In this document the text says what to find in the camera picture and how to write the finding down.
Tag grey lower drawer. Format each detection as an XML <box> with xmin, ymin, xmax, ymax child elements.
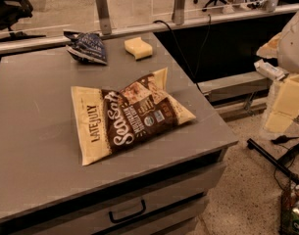
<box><xmin>99</xmin><ymin>194</ymin><xmax>210</xmax><ymax>235</ymax></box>

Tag grey upper drawer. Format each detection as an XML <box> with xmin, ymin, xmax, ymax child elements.
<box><xmin>34</xmin><ymin>163</ymin><xmax>225</xmax><ymax>235</ymax></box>

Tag grey metal side shelf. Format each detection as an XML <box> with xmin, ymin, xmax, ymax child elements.
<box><xmin>199</xmin><ymin>71</ymin><xmax>272</xmax><ymax>102</ymax></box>

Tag left metal bracket post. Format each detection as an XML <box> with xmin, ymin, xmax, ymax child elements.
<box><xmin>95</xmin><ymin>0</ymin><xmax>112</xmax><ymax>35</ymax></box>

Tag black floor stand bar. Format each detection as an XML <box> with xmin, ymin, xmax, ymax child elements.
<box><xmin>247</xmin><ymin>139</ymin><xmax>299</xmax><ymax>184</ymax></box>

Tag black cable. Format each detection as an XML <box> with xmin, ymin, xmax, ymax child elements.
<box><xmin>152</xmin><ymin>14</ymin><xmax>212</xmax><ymax>93</ymax></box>

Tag yellow sponge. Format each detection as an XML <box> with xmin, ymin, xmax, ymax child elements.
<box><xmin>125</xmin><ymin>37</ymin><xmax>153</xmax><ymax>60</ymax></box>

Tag blue chip bag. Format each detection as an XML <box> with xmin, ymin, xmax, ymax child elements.
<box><xmin>64</xmin><ymin>31</ymin><xmax>107</xmax><ymax>65</ymax></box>

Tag middle metal bracket post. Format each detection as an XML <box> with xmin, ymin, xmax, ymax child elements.
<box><xmin>172</xmin><ymin>0</ymin><xmax>185</xmax><ymax>25</ymax></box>

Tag brown Late July chip bag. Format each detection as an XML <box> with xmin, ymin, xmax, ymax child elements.
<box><xmin>72</xmin><ymin>69</ymin><xmax>195</xmax><ymax>165</ymax></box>

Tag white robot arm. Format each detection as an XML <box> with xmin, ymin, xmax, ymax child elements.
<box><xmin>254</xmin><ymin>11</ymin><xmax>299</xmax><ymax>133</ymax></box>

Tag black drawer handle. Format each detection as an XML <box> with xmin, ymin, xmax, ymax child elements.
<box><xmin>108</xmin><ymin>199</ymin><xmax>147</xmax><ymax>224</ymax></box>

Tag grey drawer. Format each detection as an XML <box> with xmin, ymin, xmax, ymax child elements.
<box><xmin>99</xmin><ymin>194</ymin><xmax>210</xmax><ymax>235</ymax></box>
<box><xmin>34</xmin><ymin>163</ymin><xmax>225</xmax><ymax>235</ymax></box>

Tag black office chair left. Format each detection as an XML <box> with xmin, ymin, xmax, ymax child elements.
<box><xmin>0</xmin><ymin>0</ymin><xmax>39</xmax><ymax>42</ymax></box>

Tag person's legs with sneakers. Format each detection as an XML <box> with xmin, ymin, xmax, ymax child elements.
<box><xmin>222</xmin><ymin>0</ymin><xmax>250</xmax><ymax>14</ymax></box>

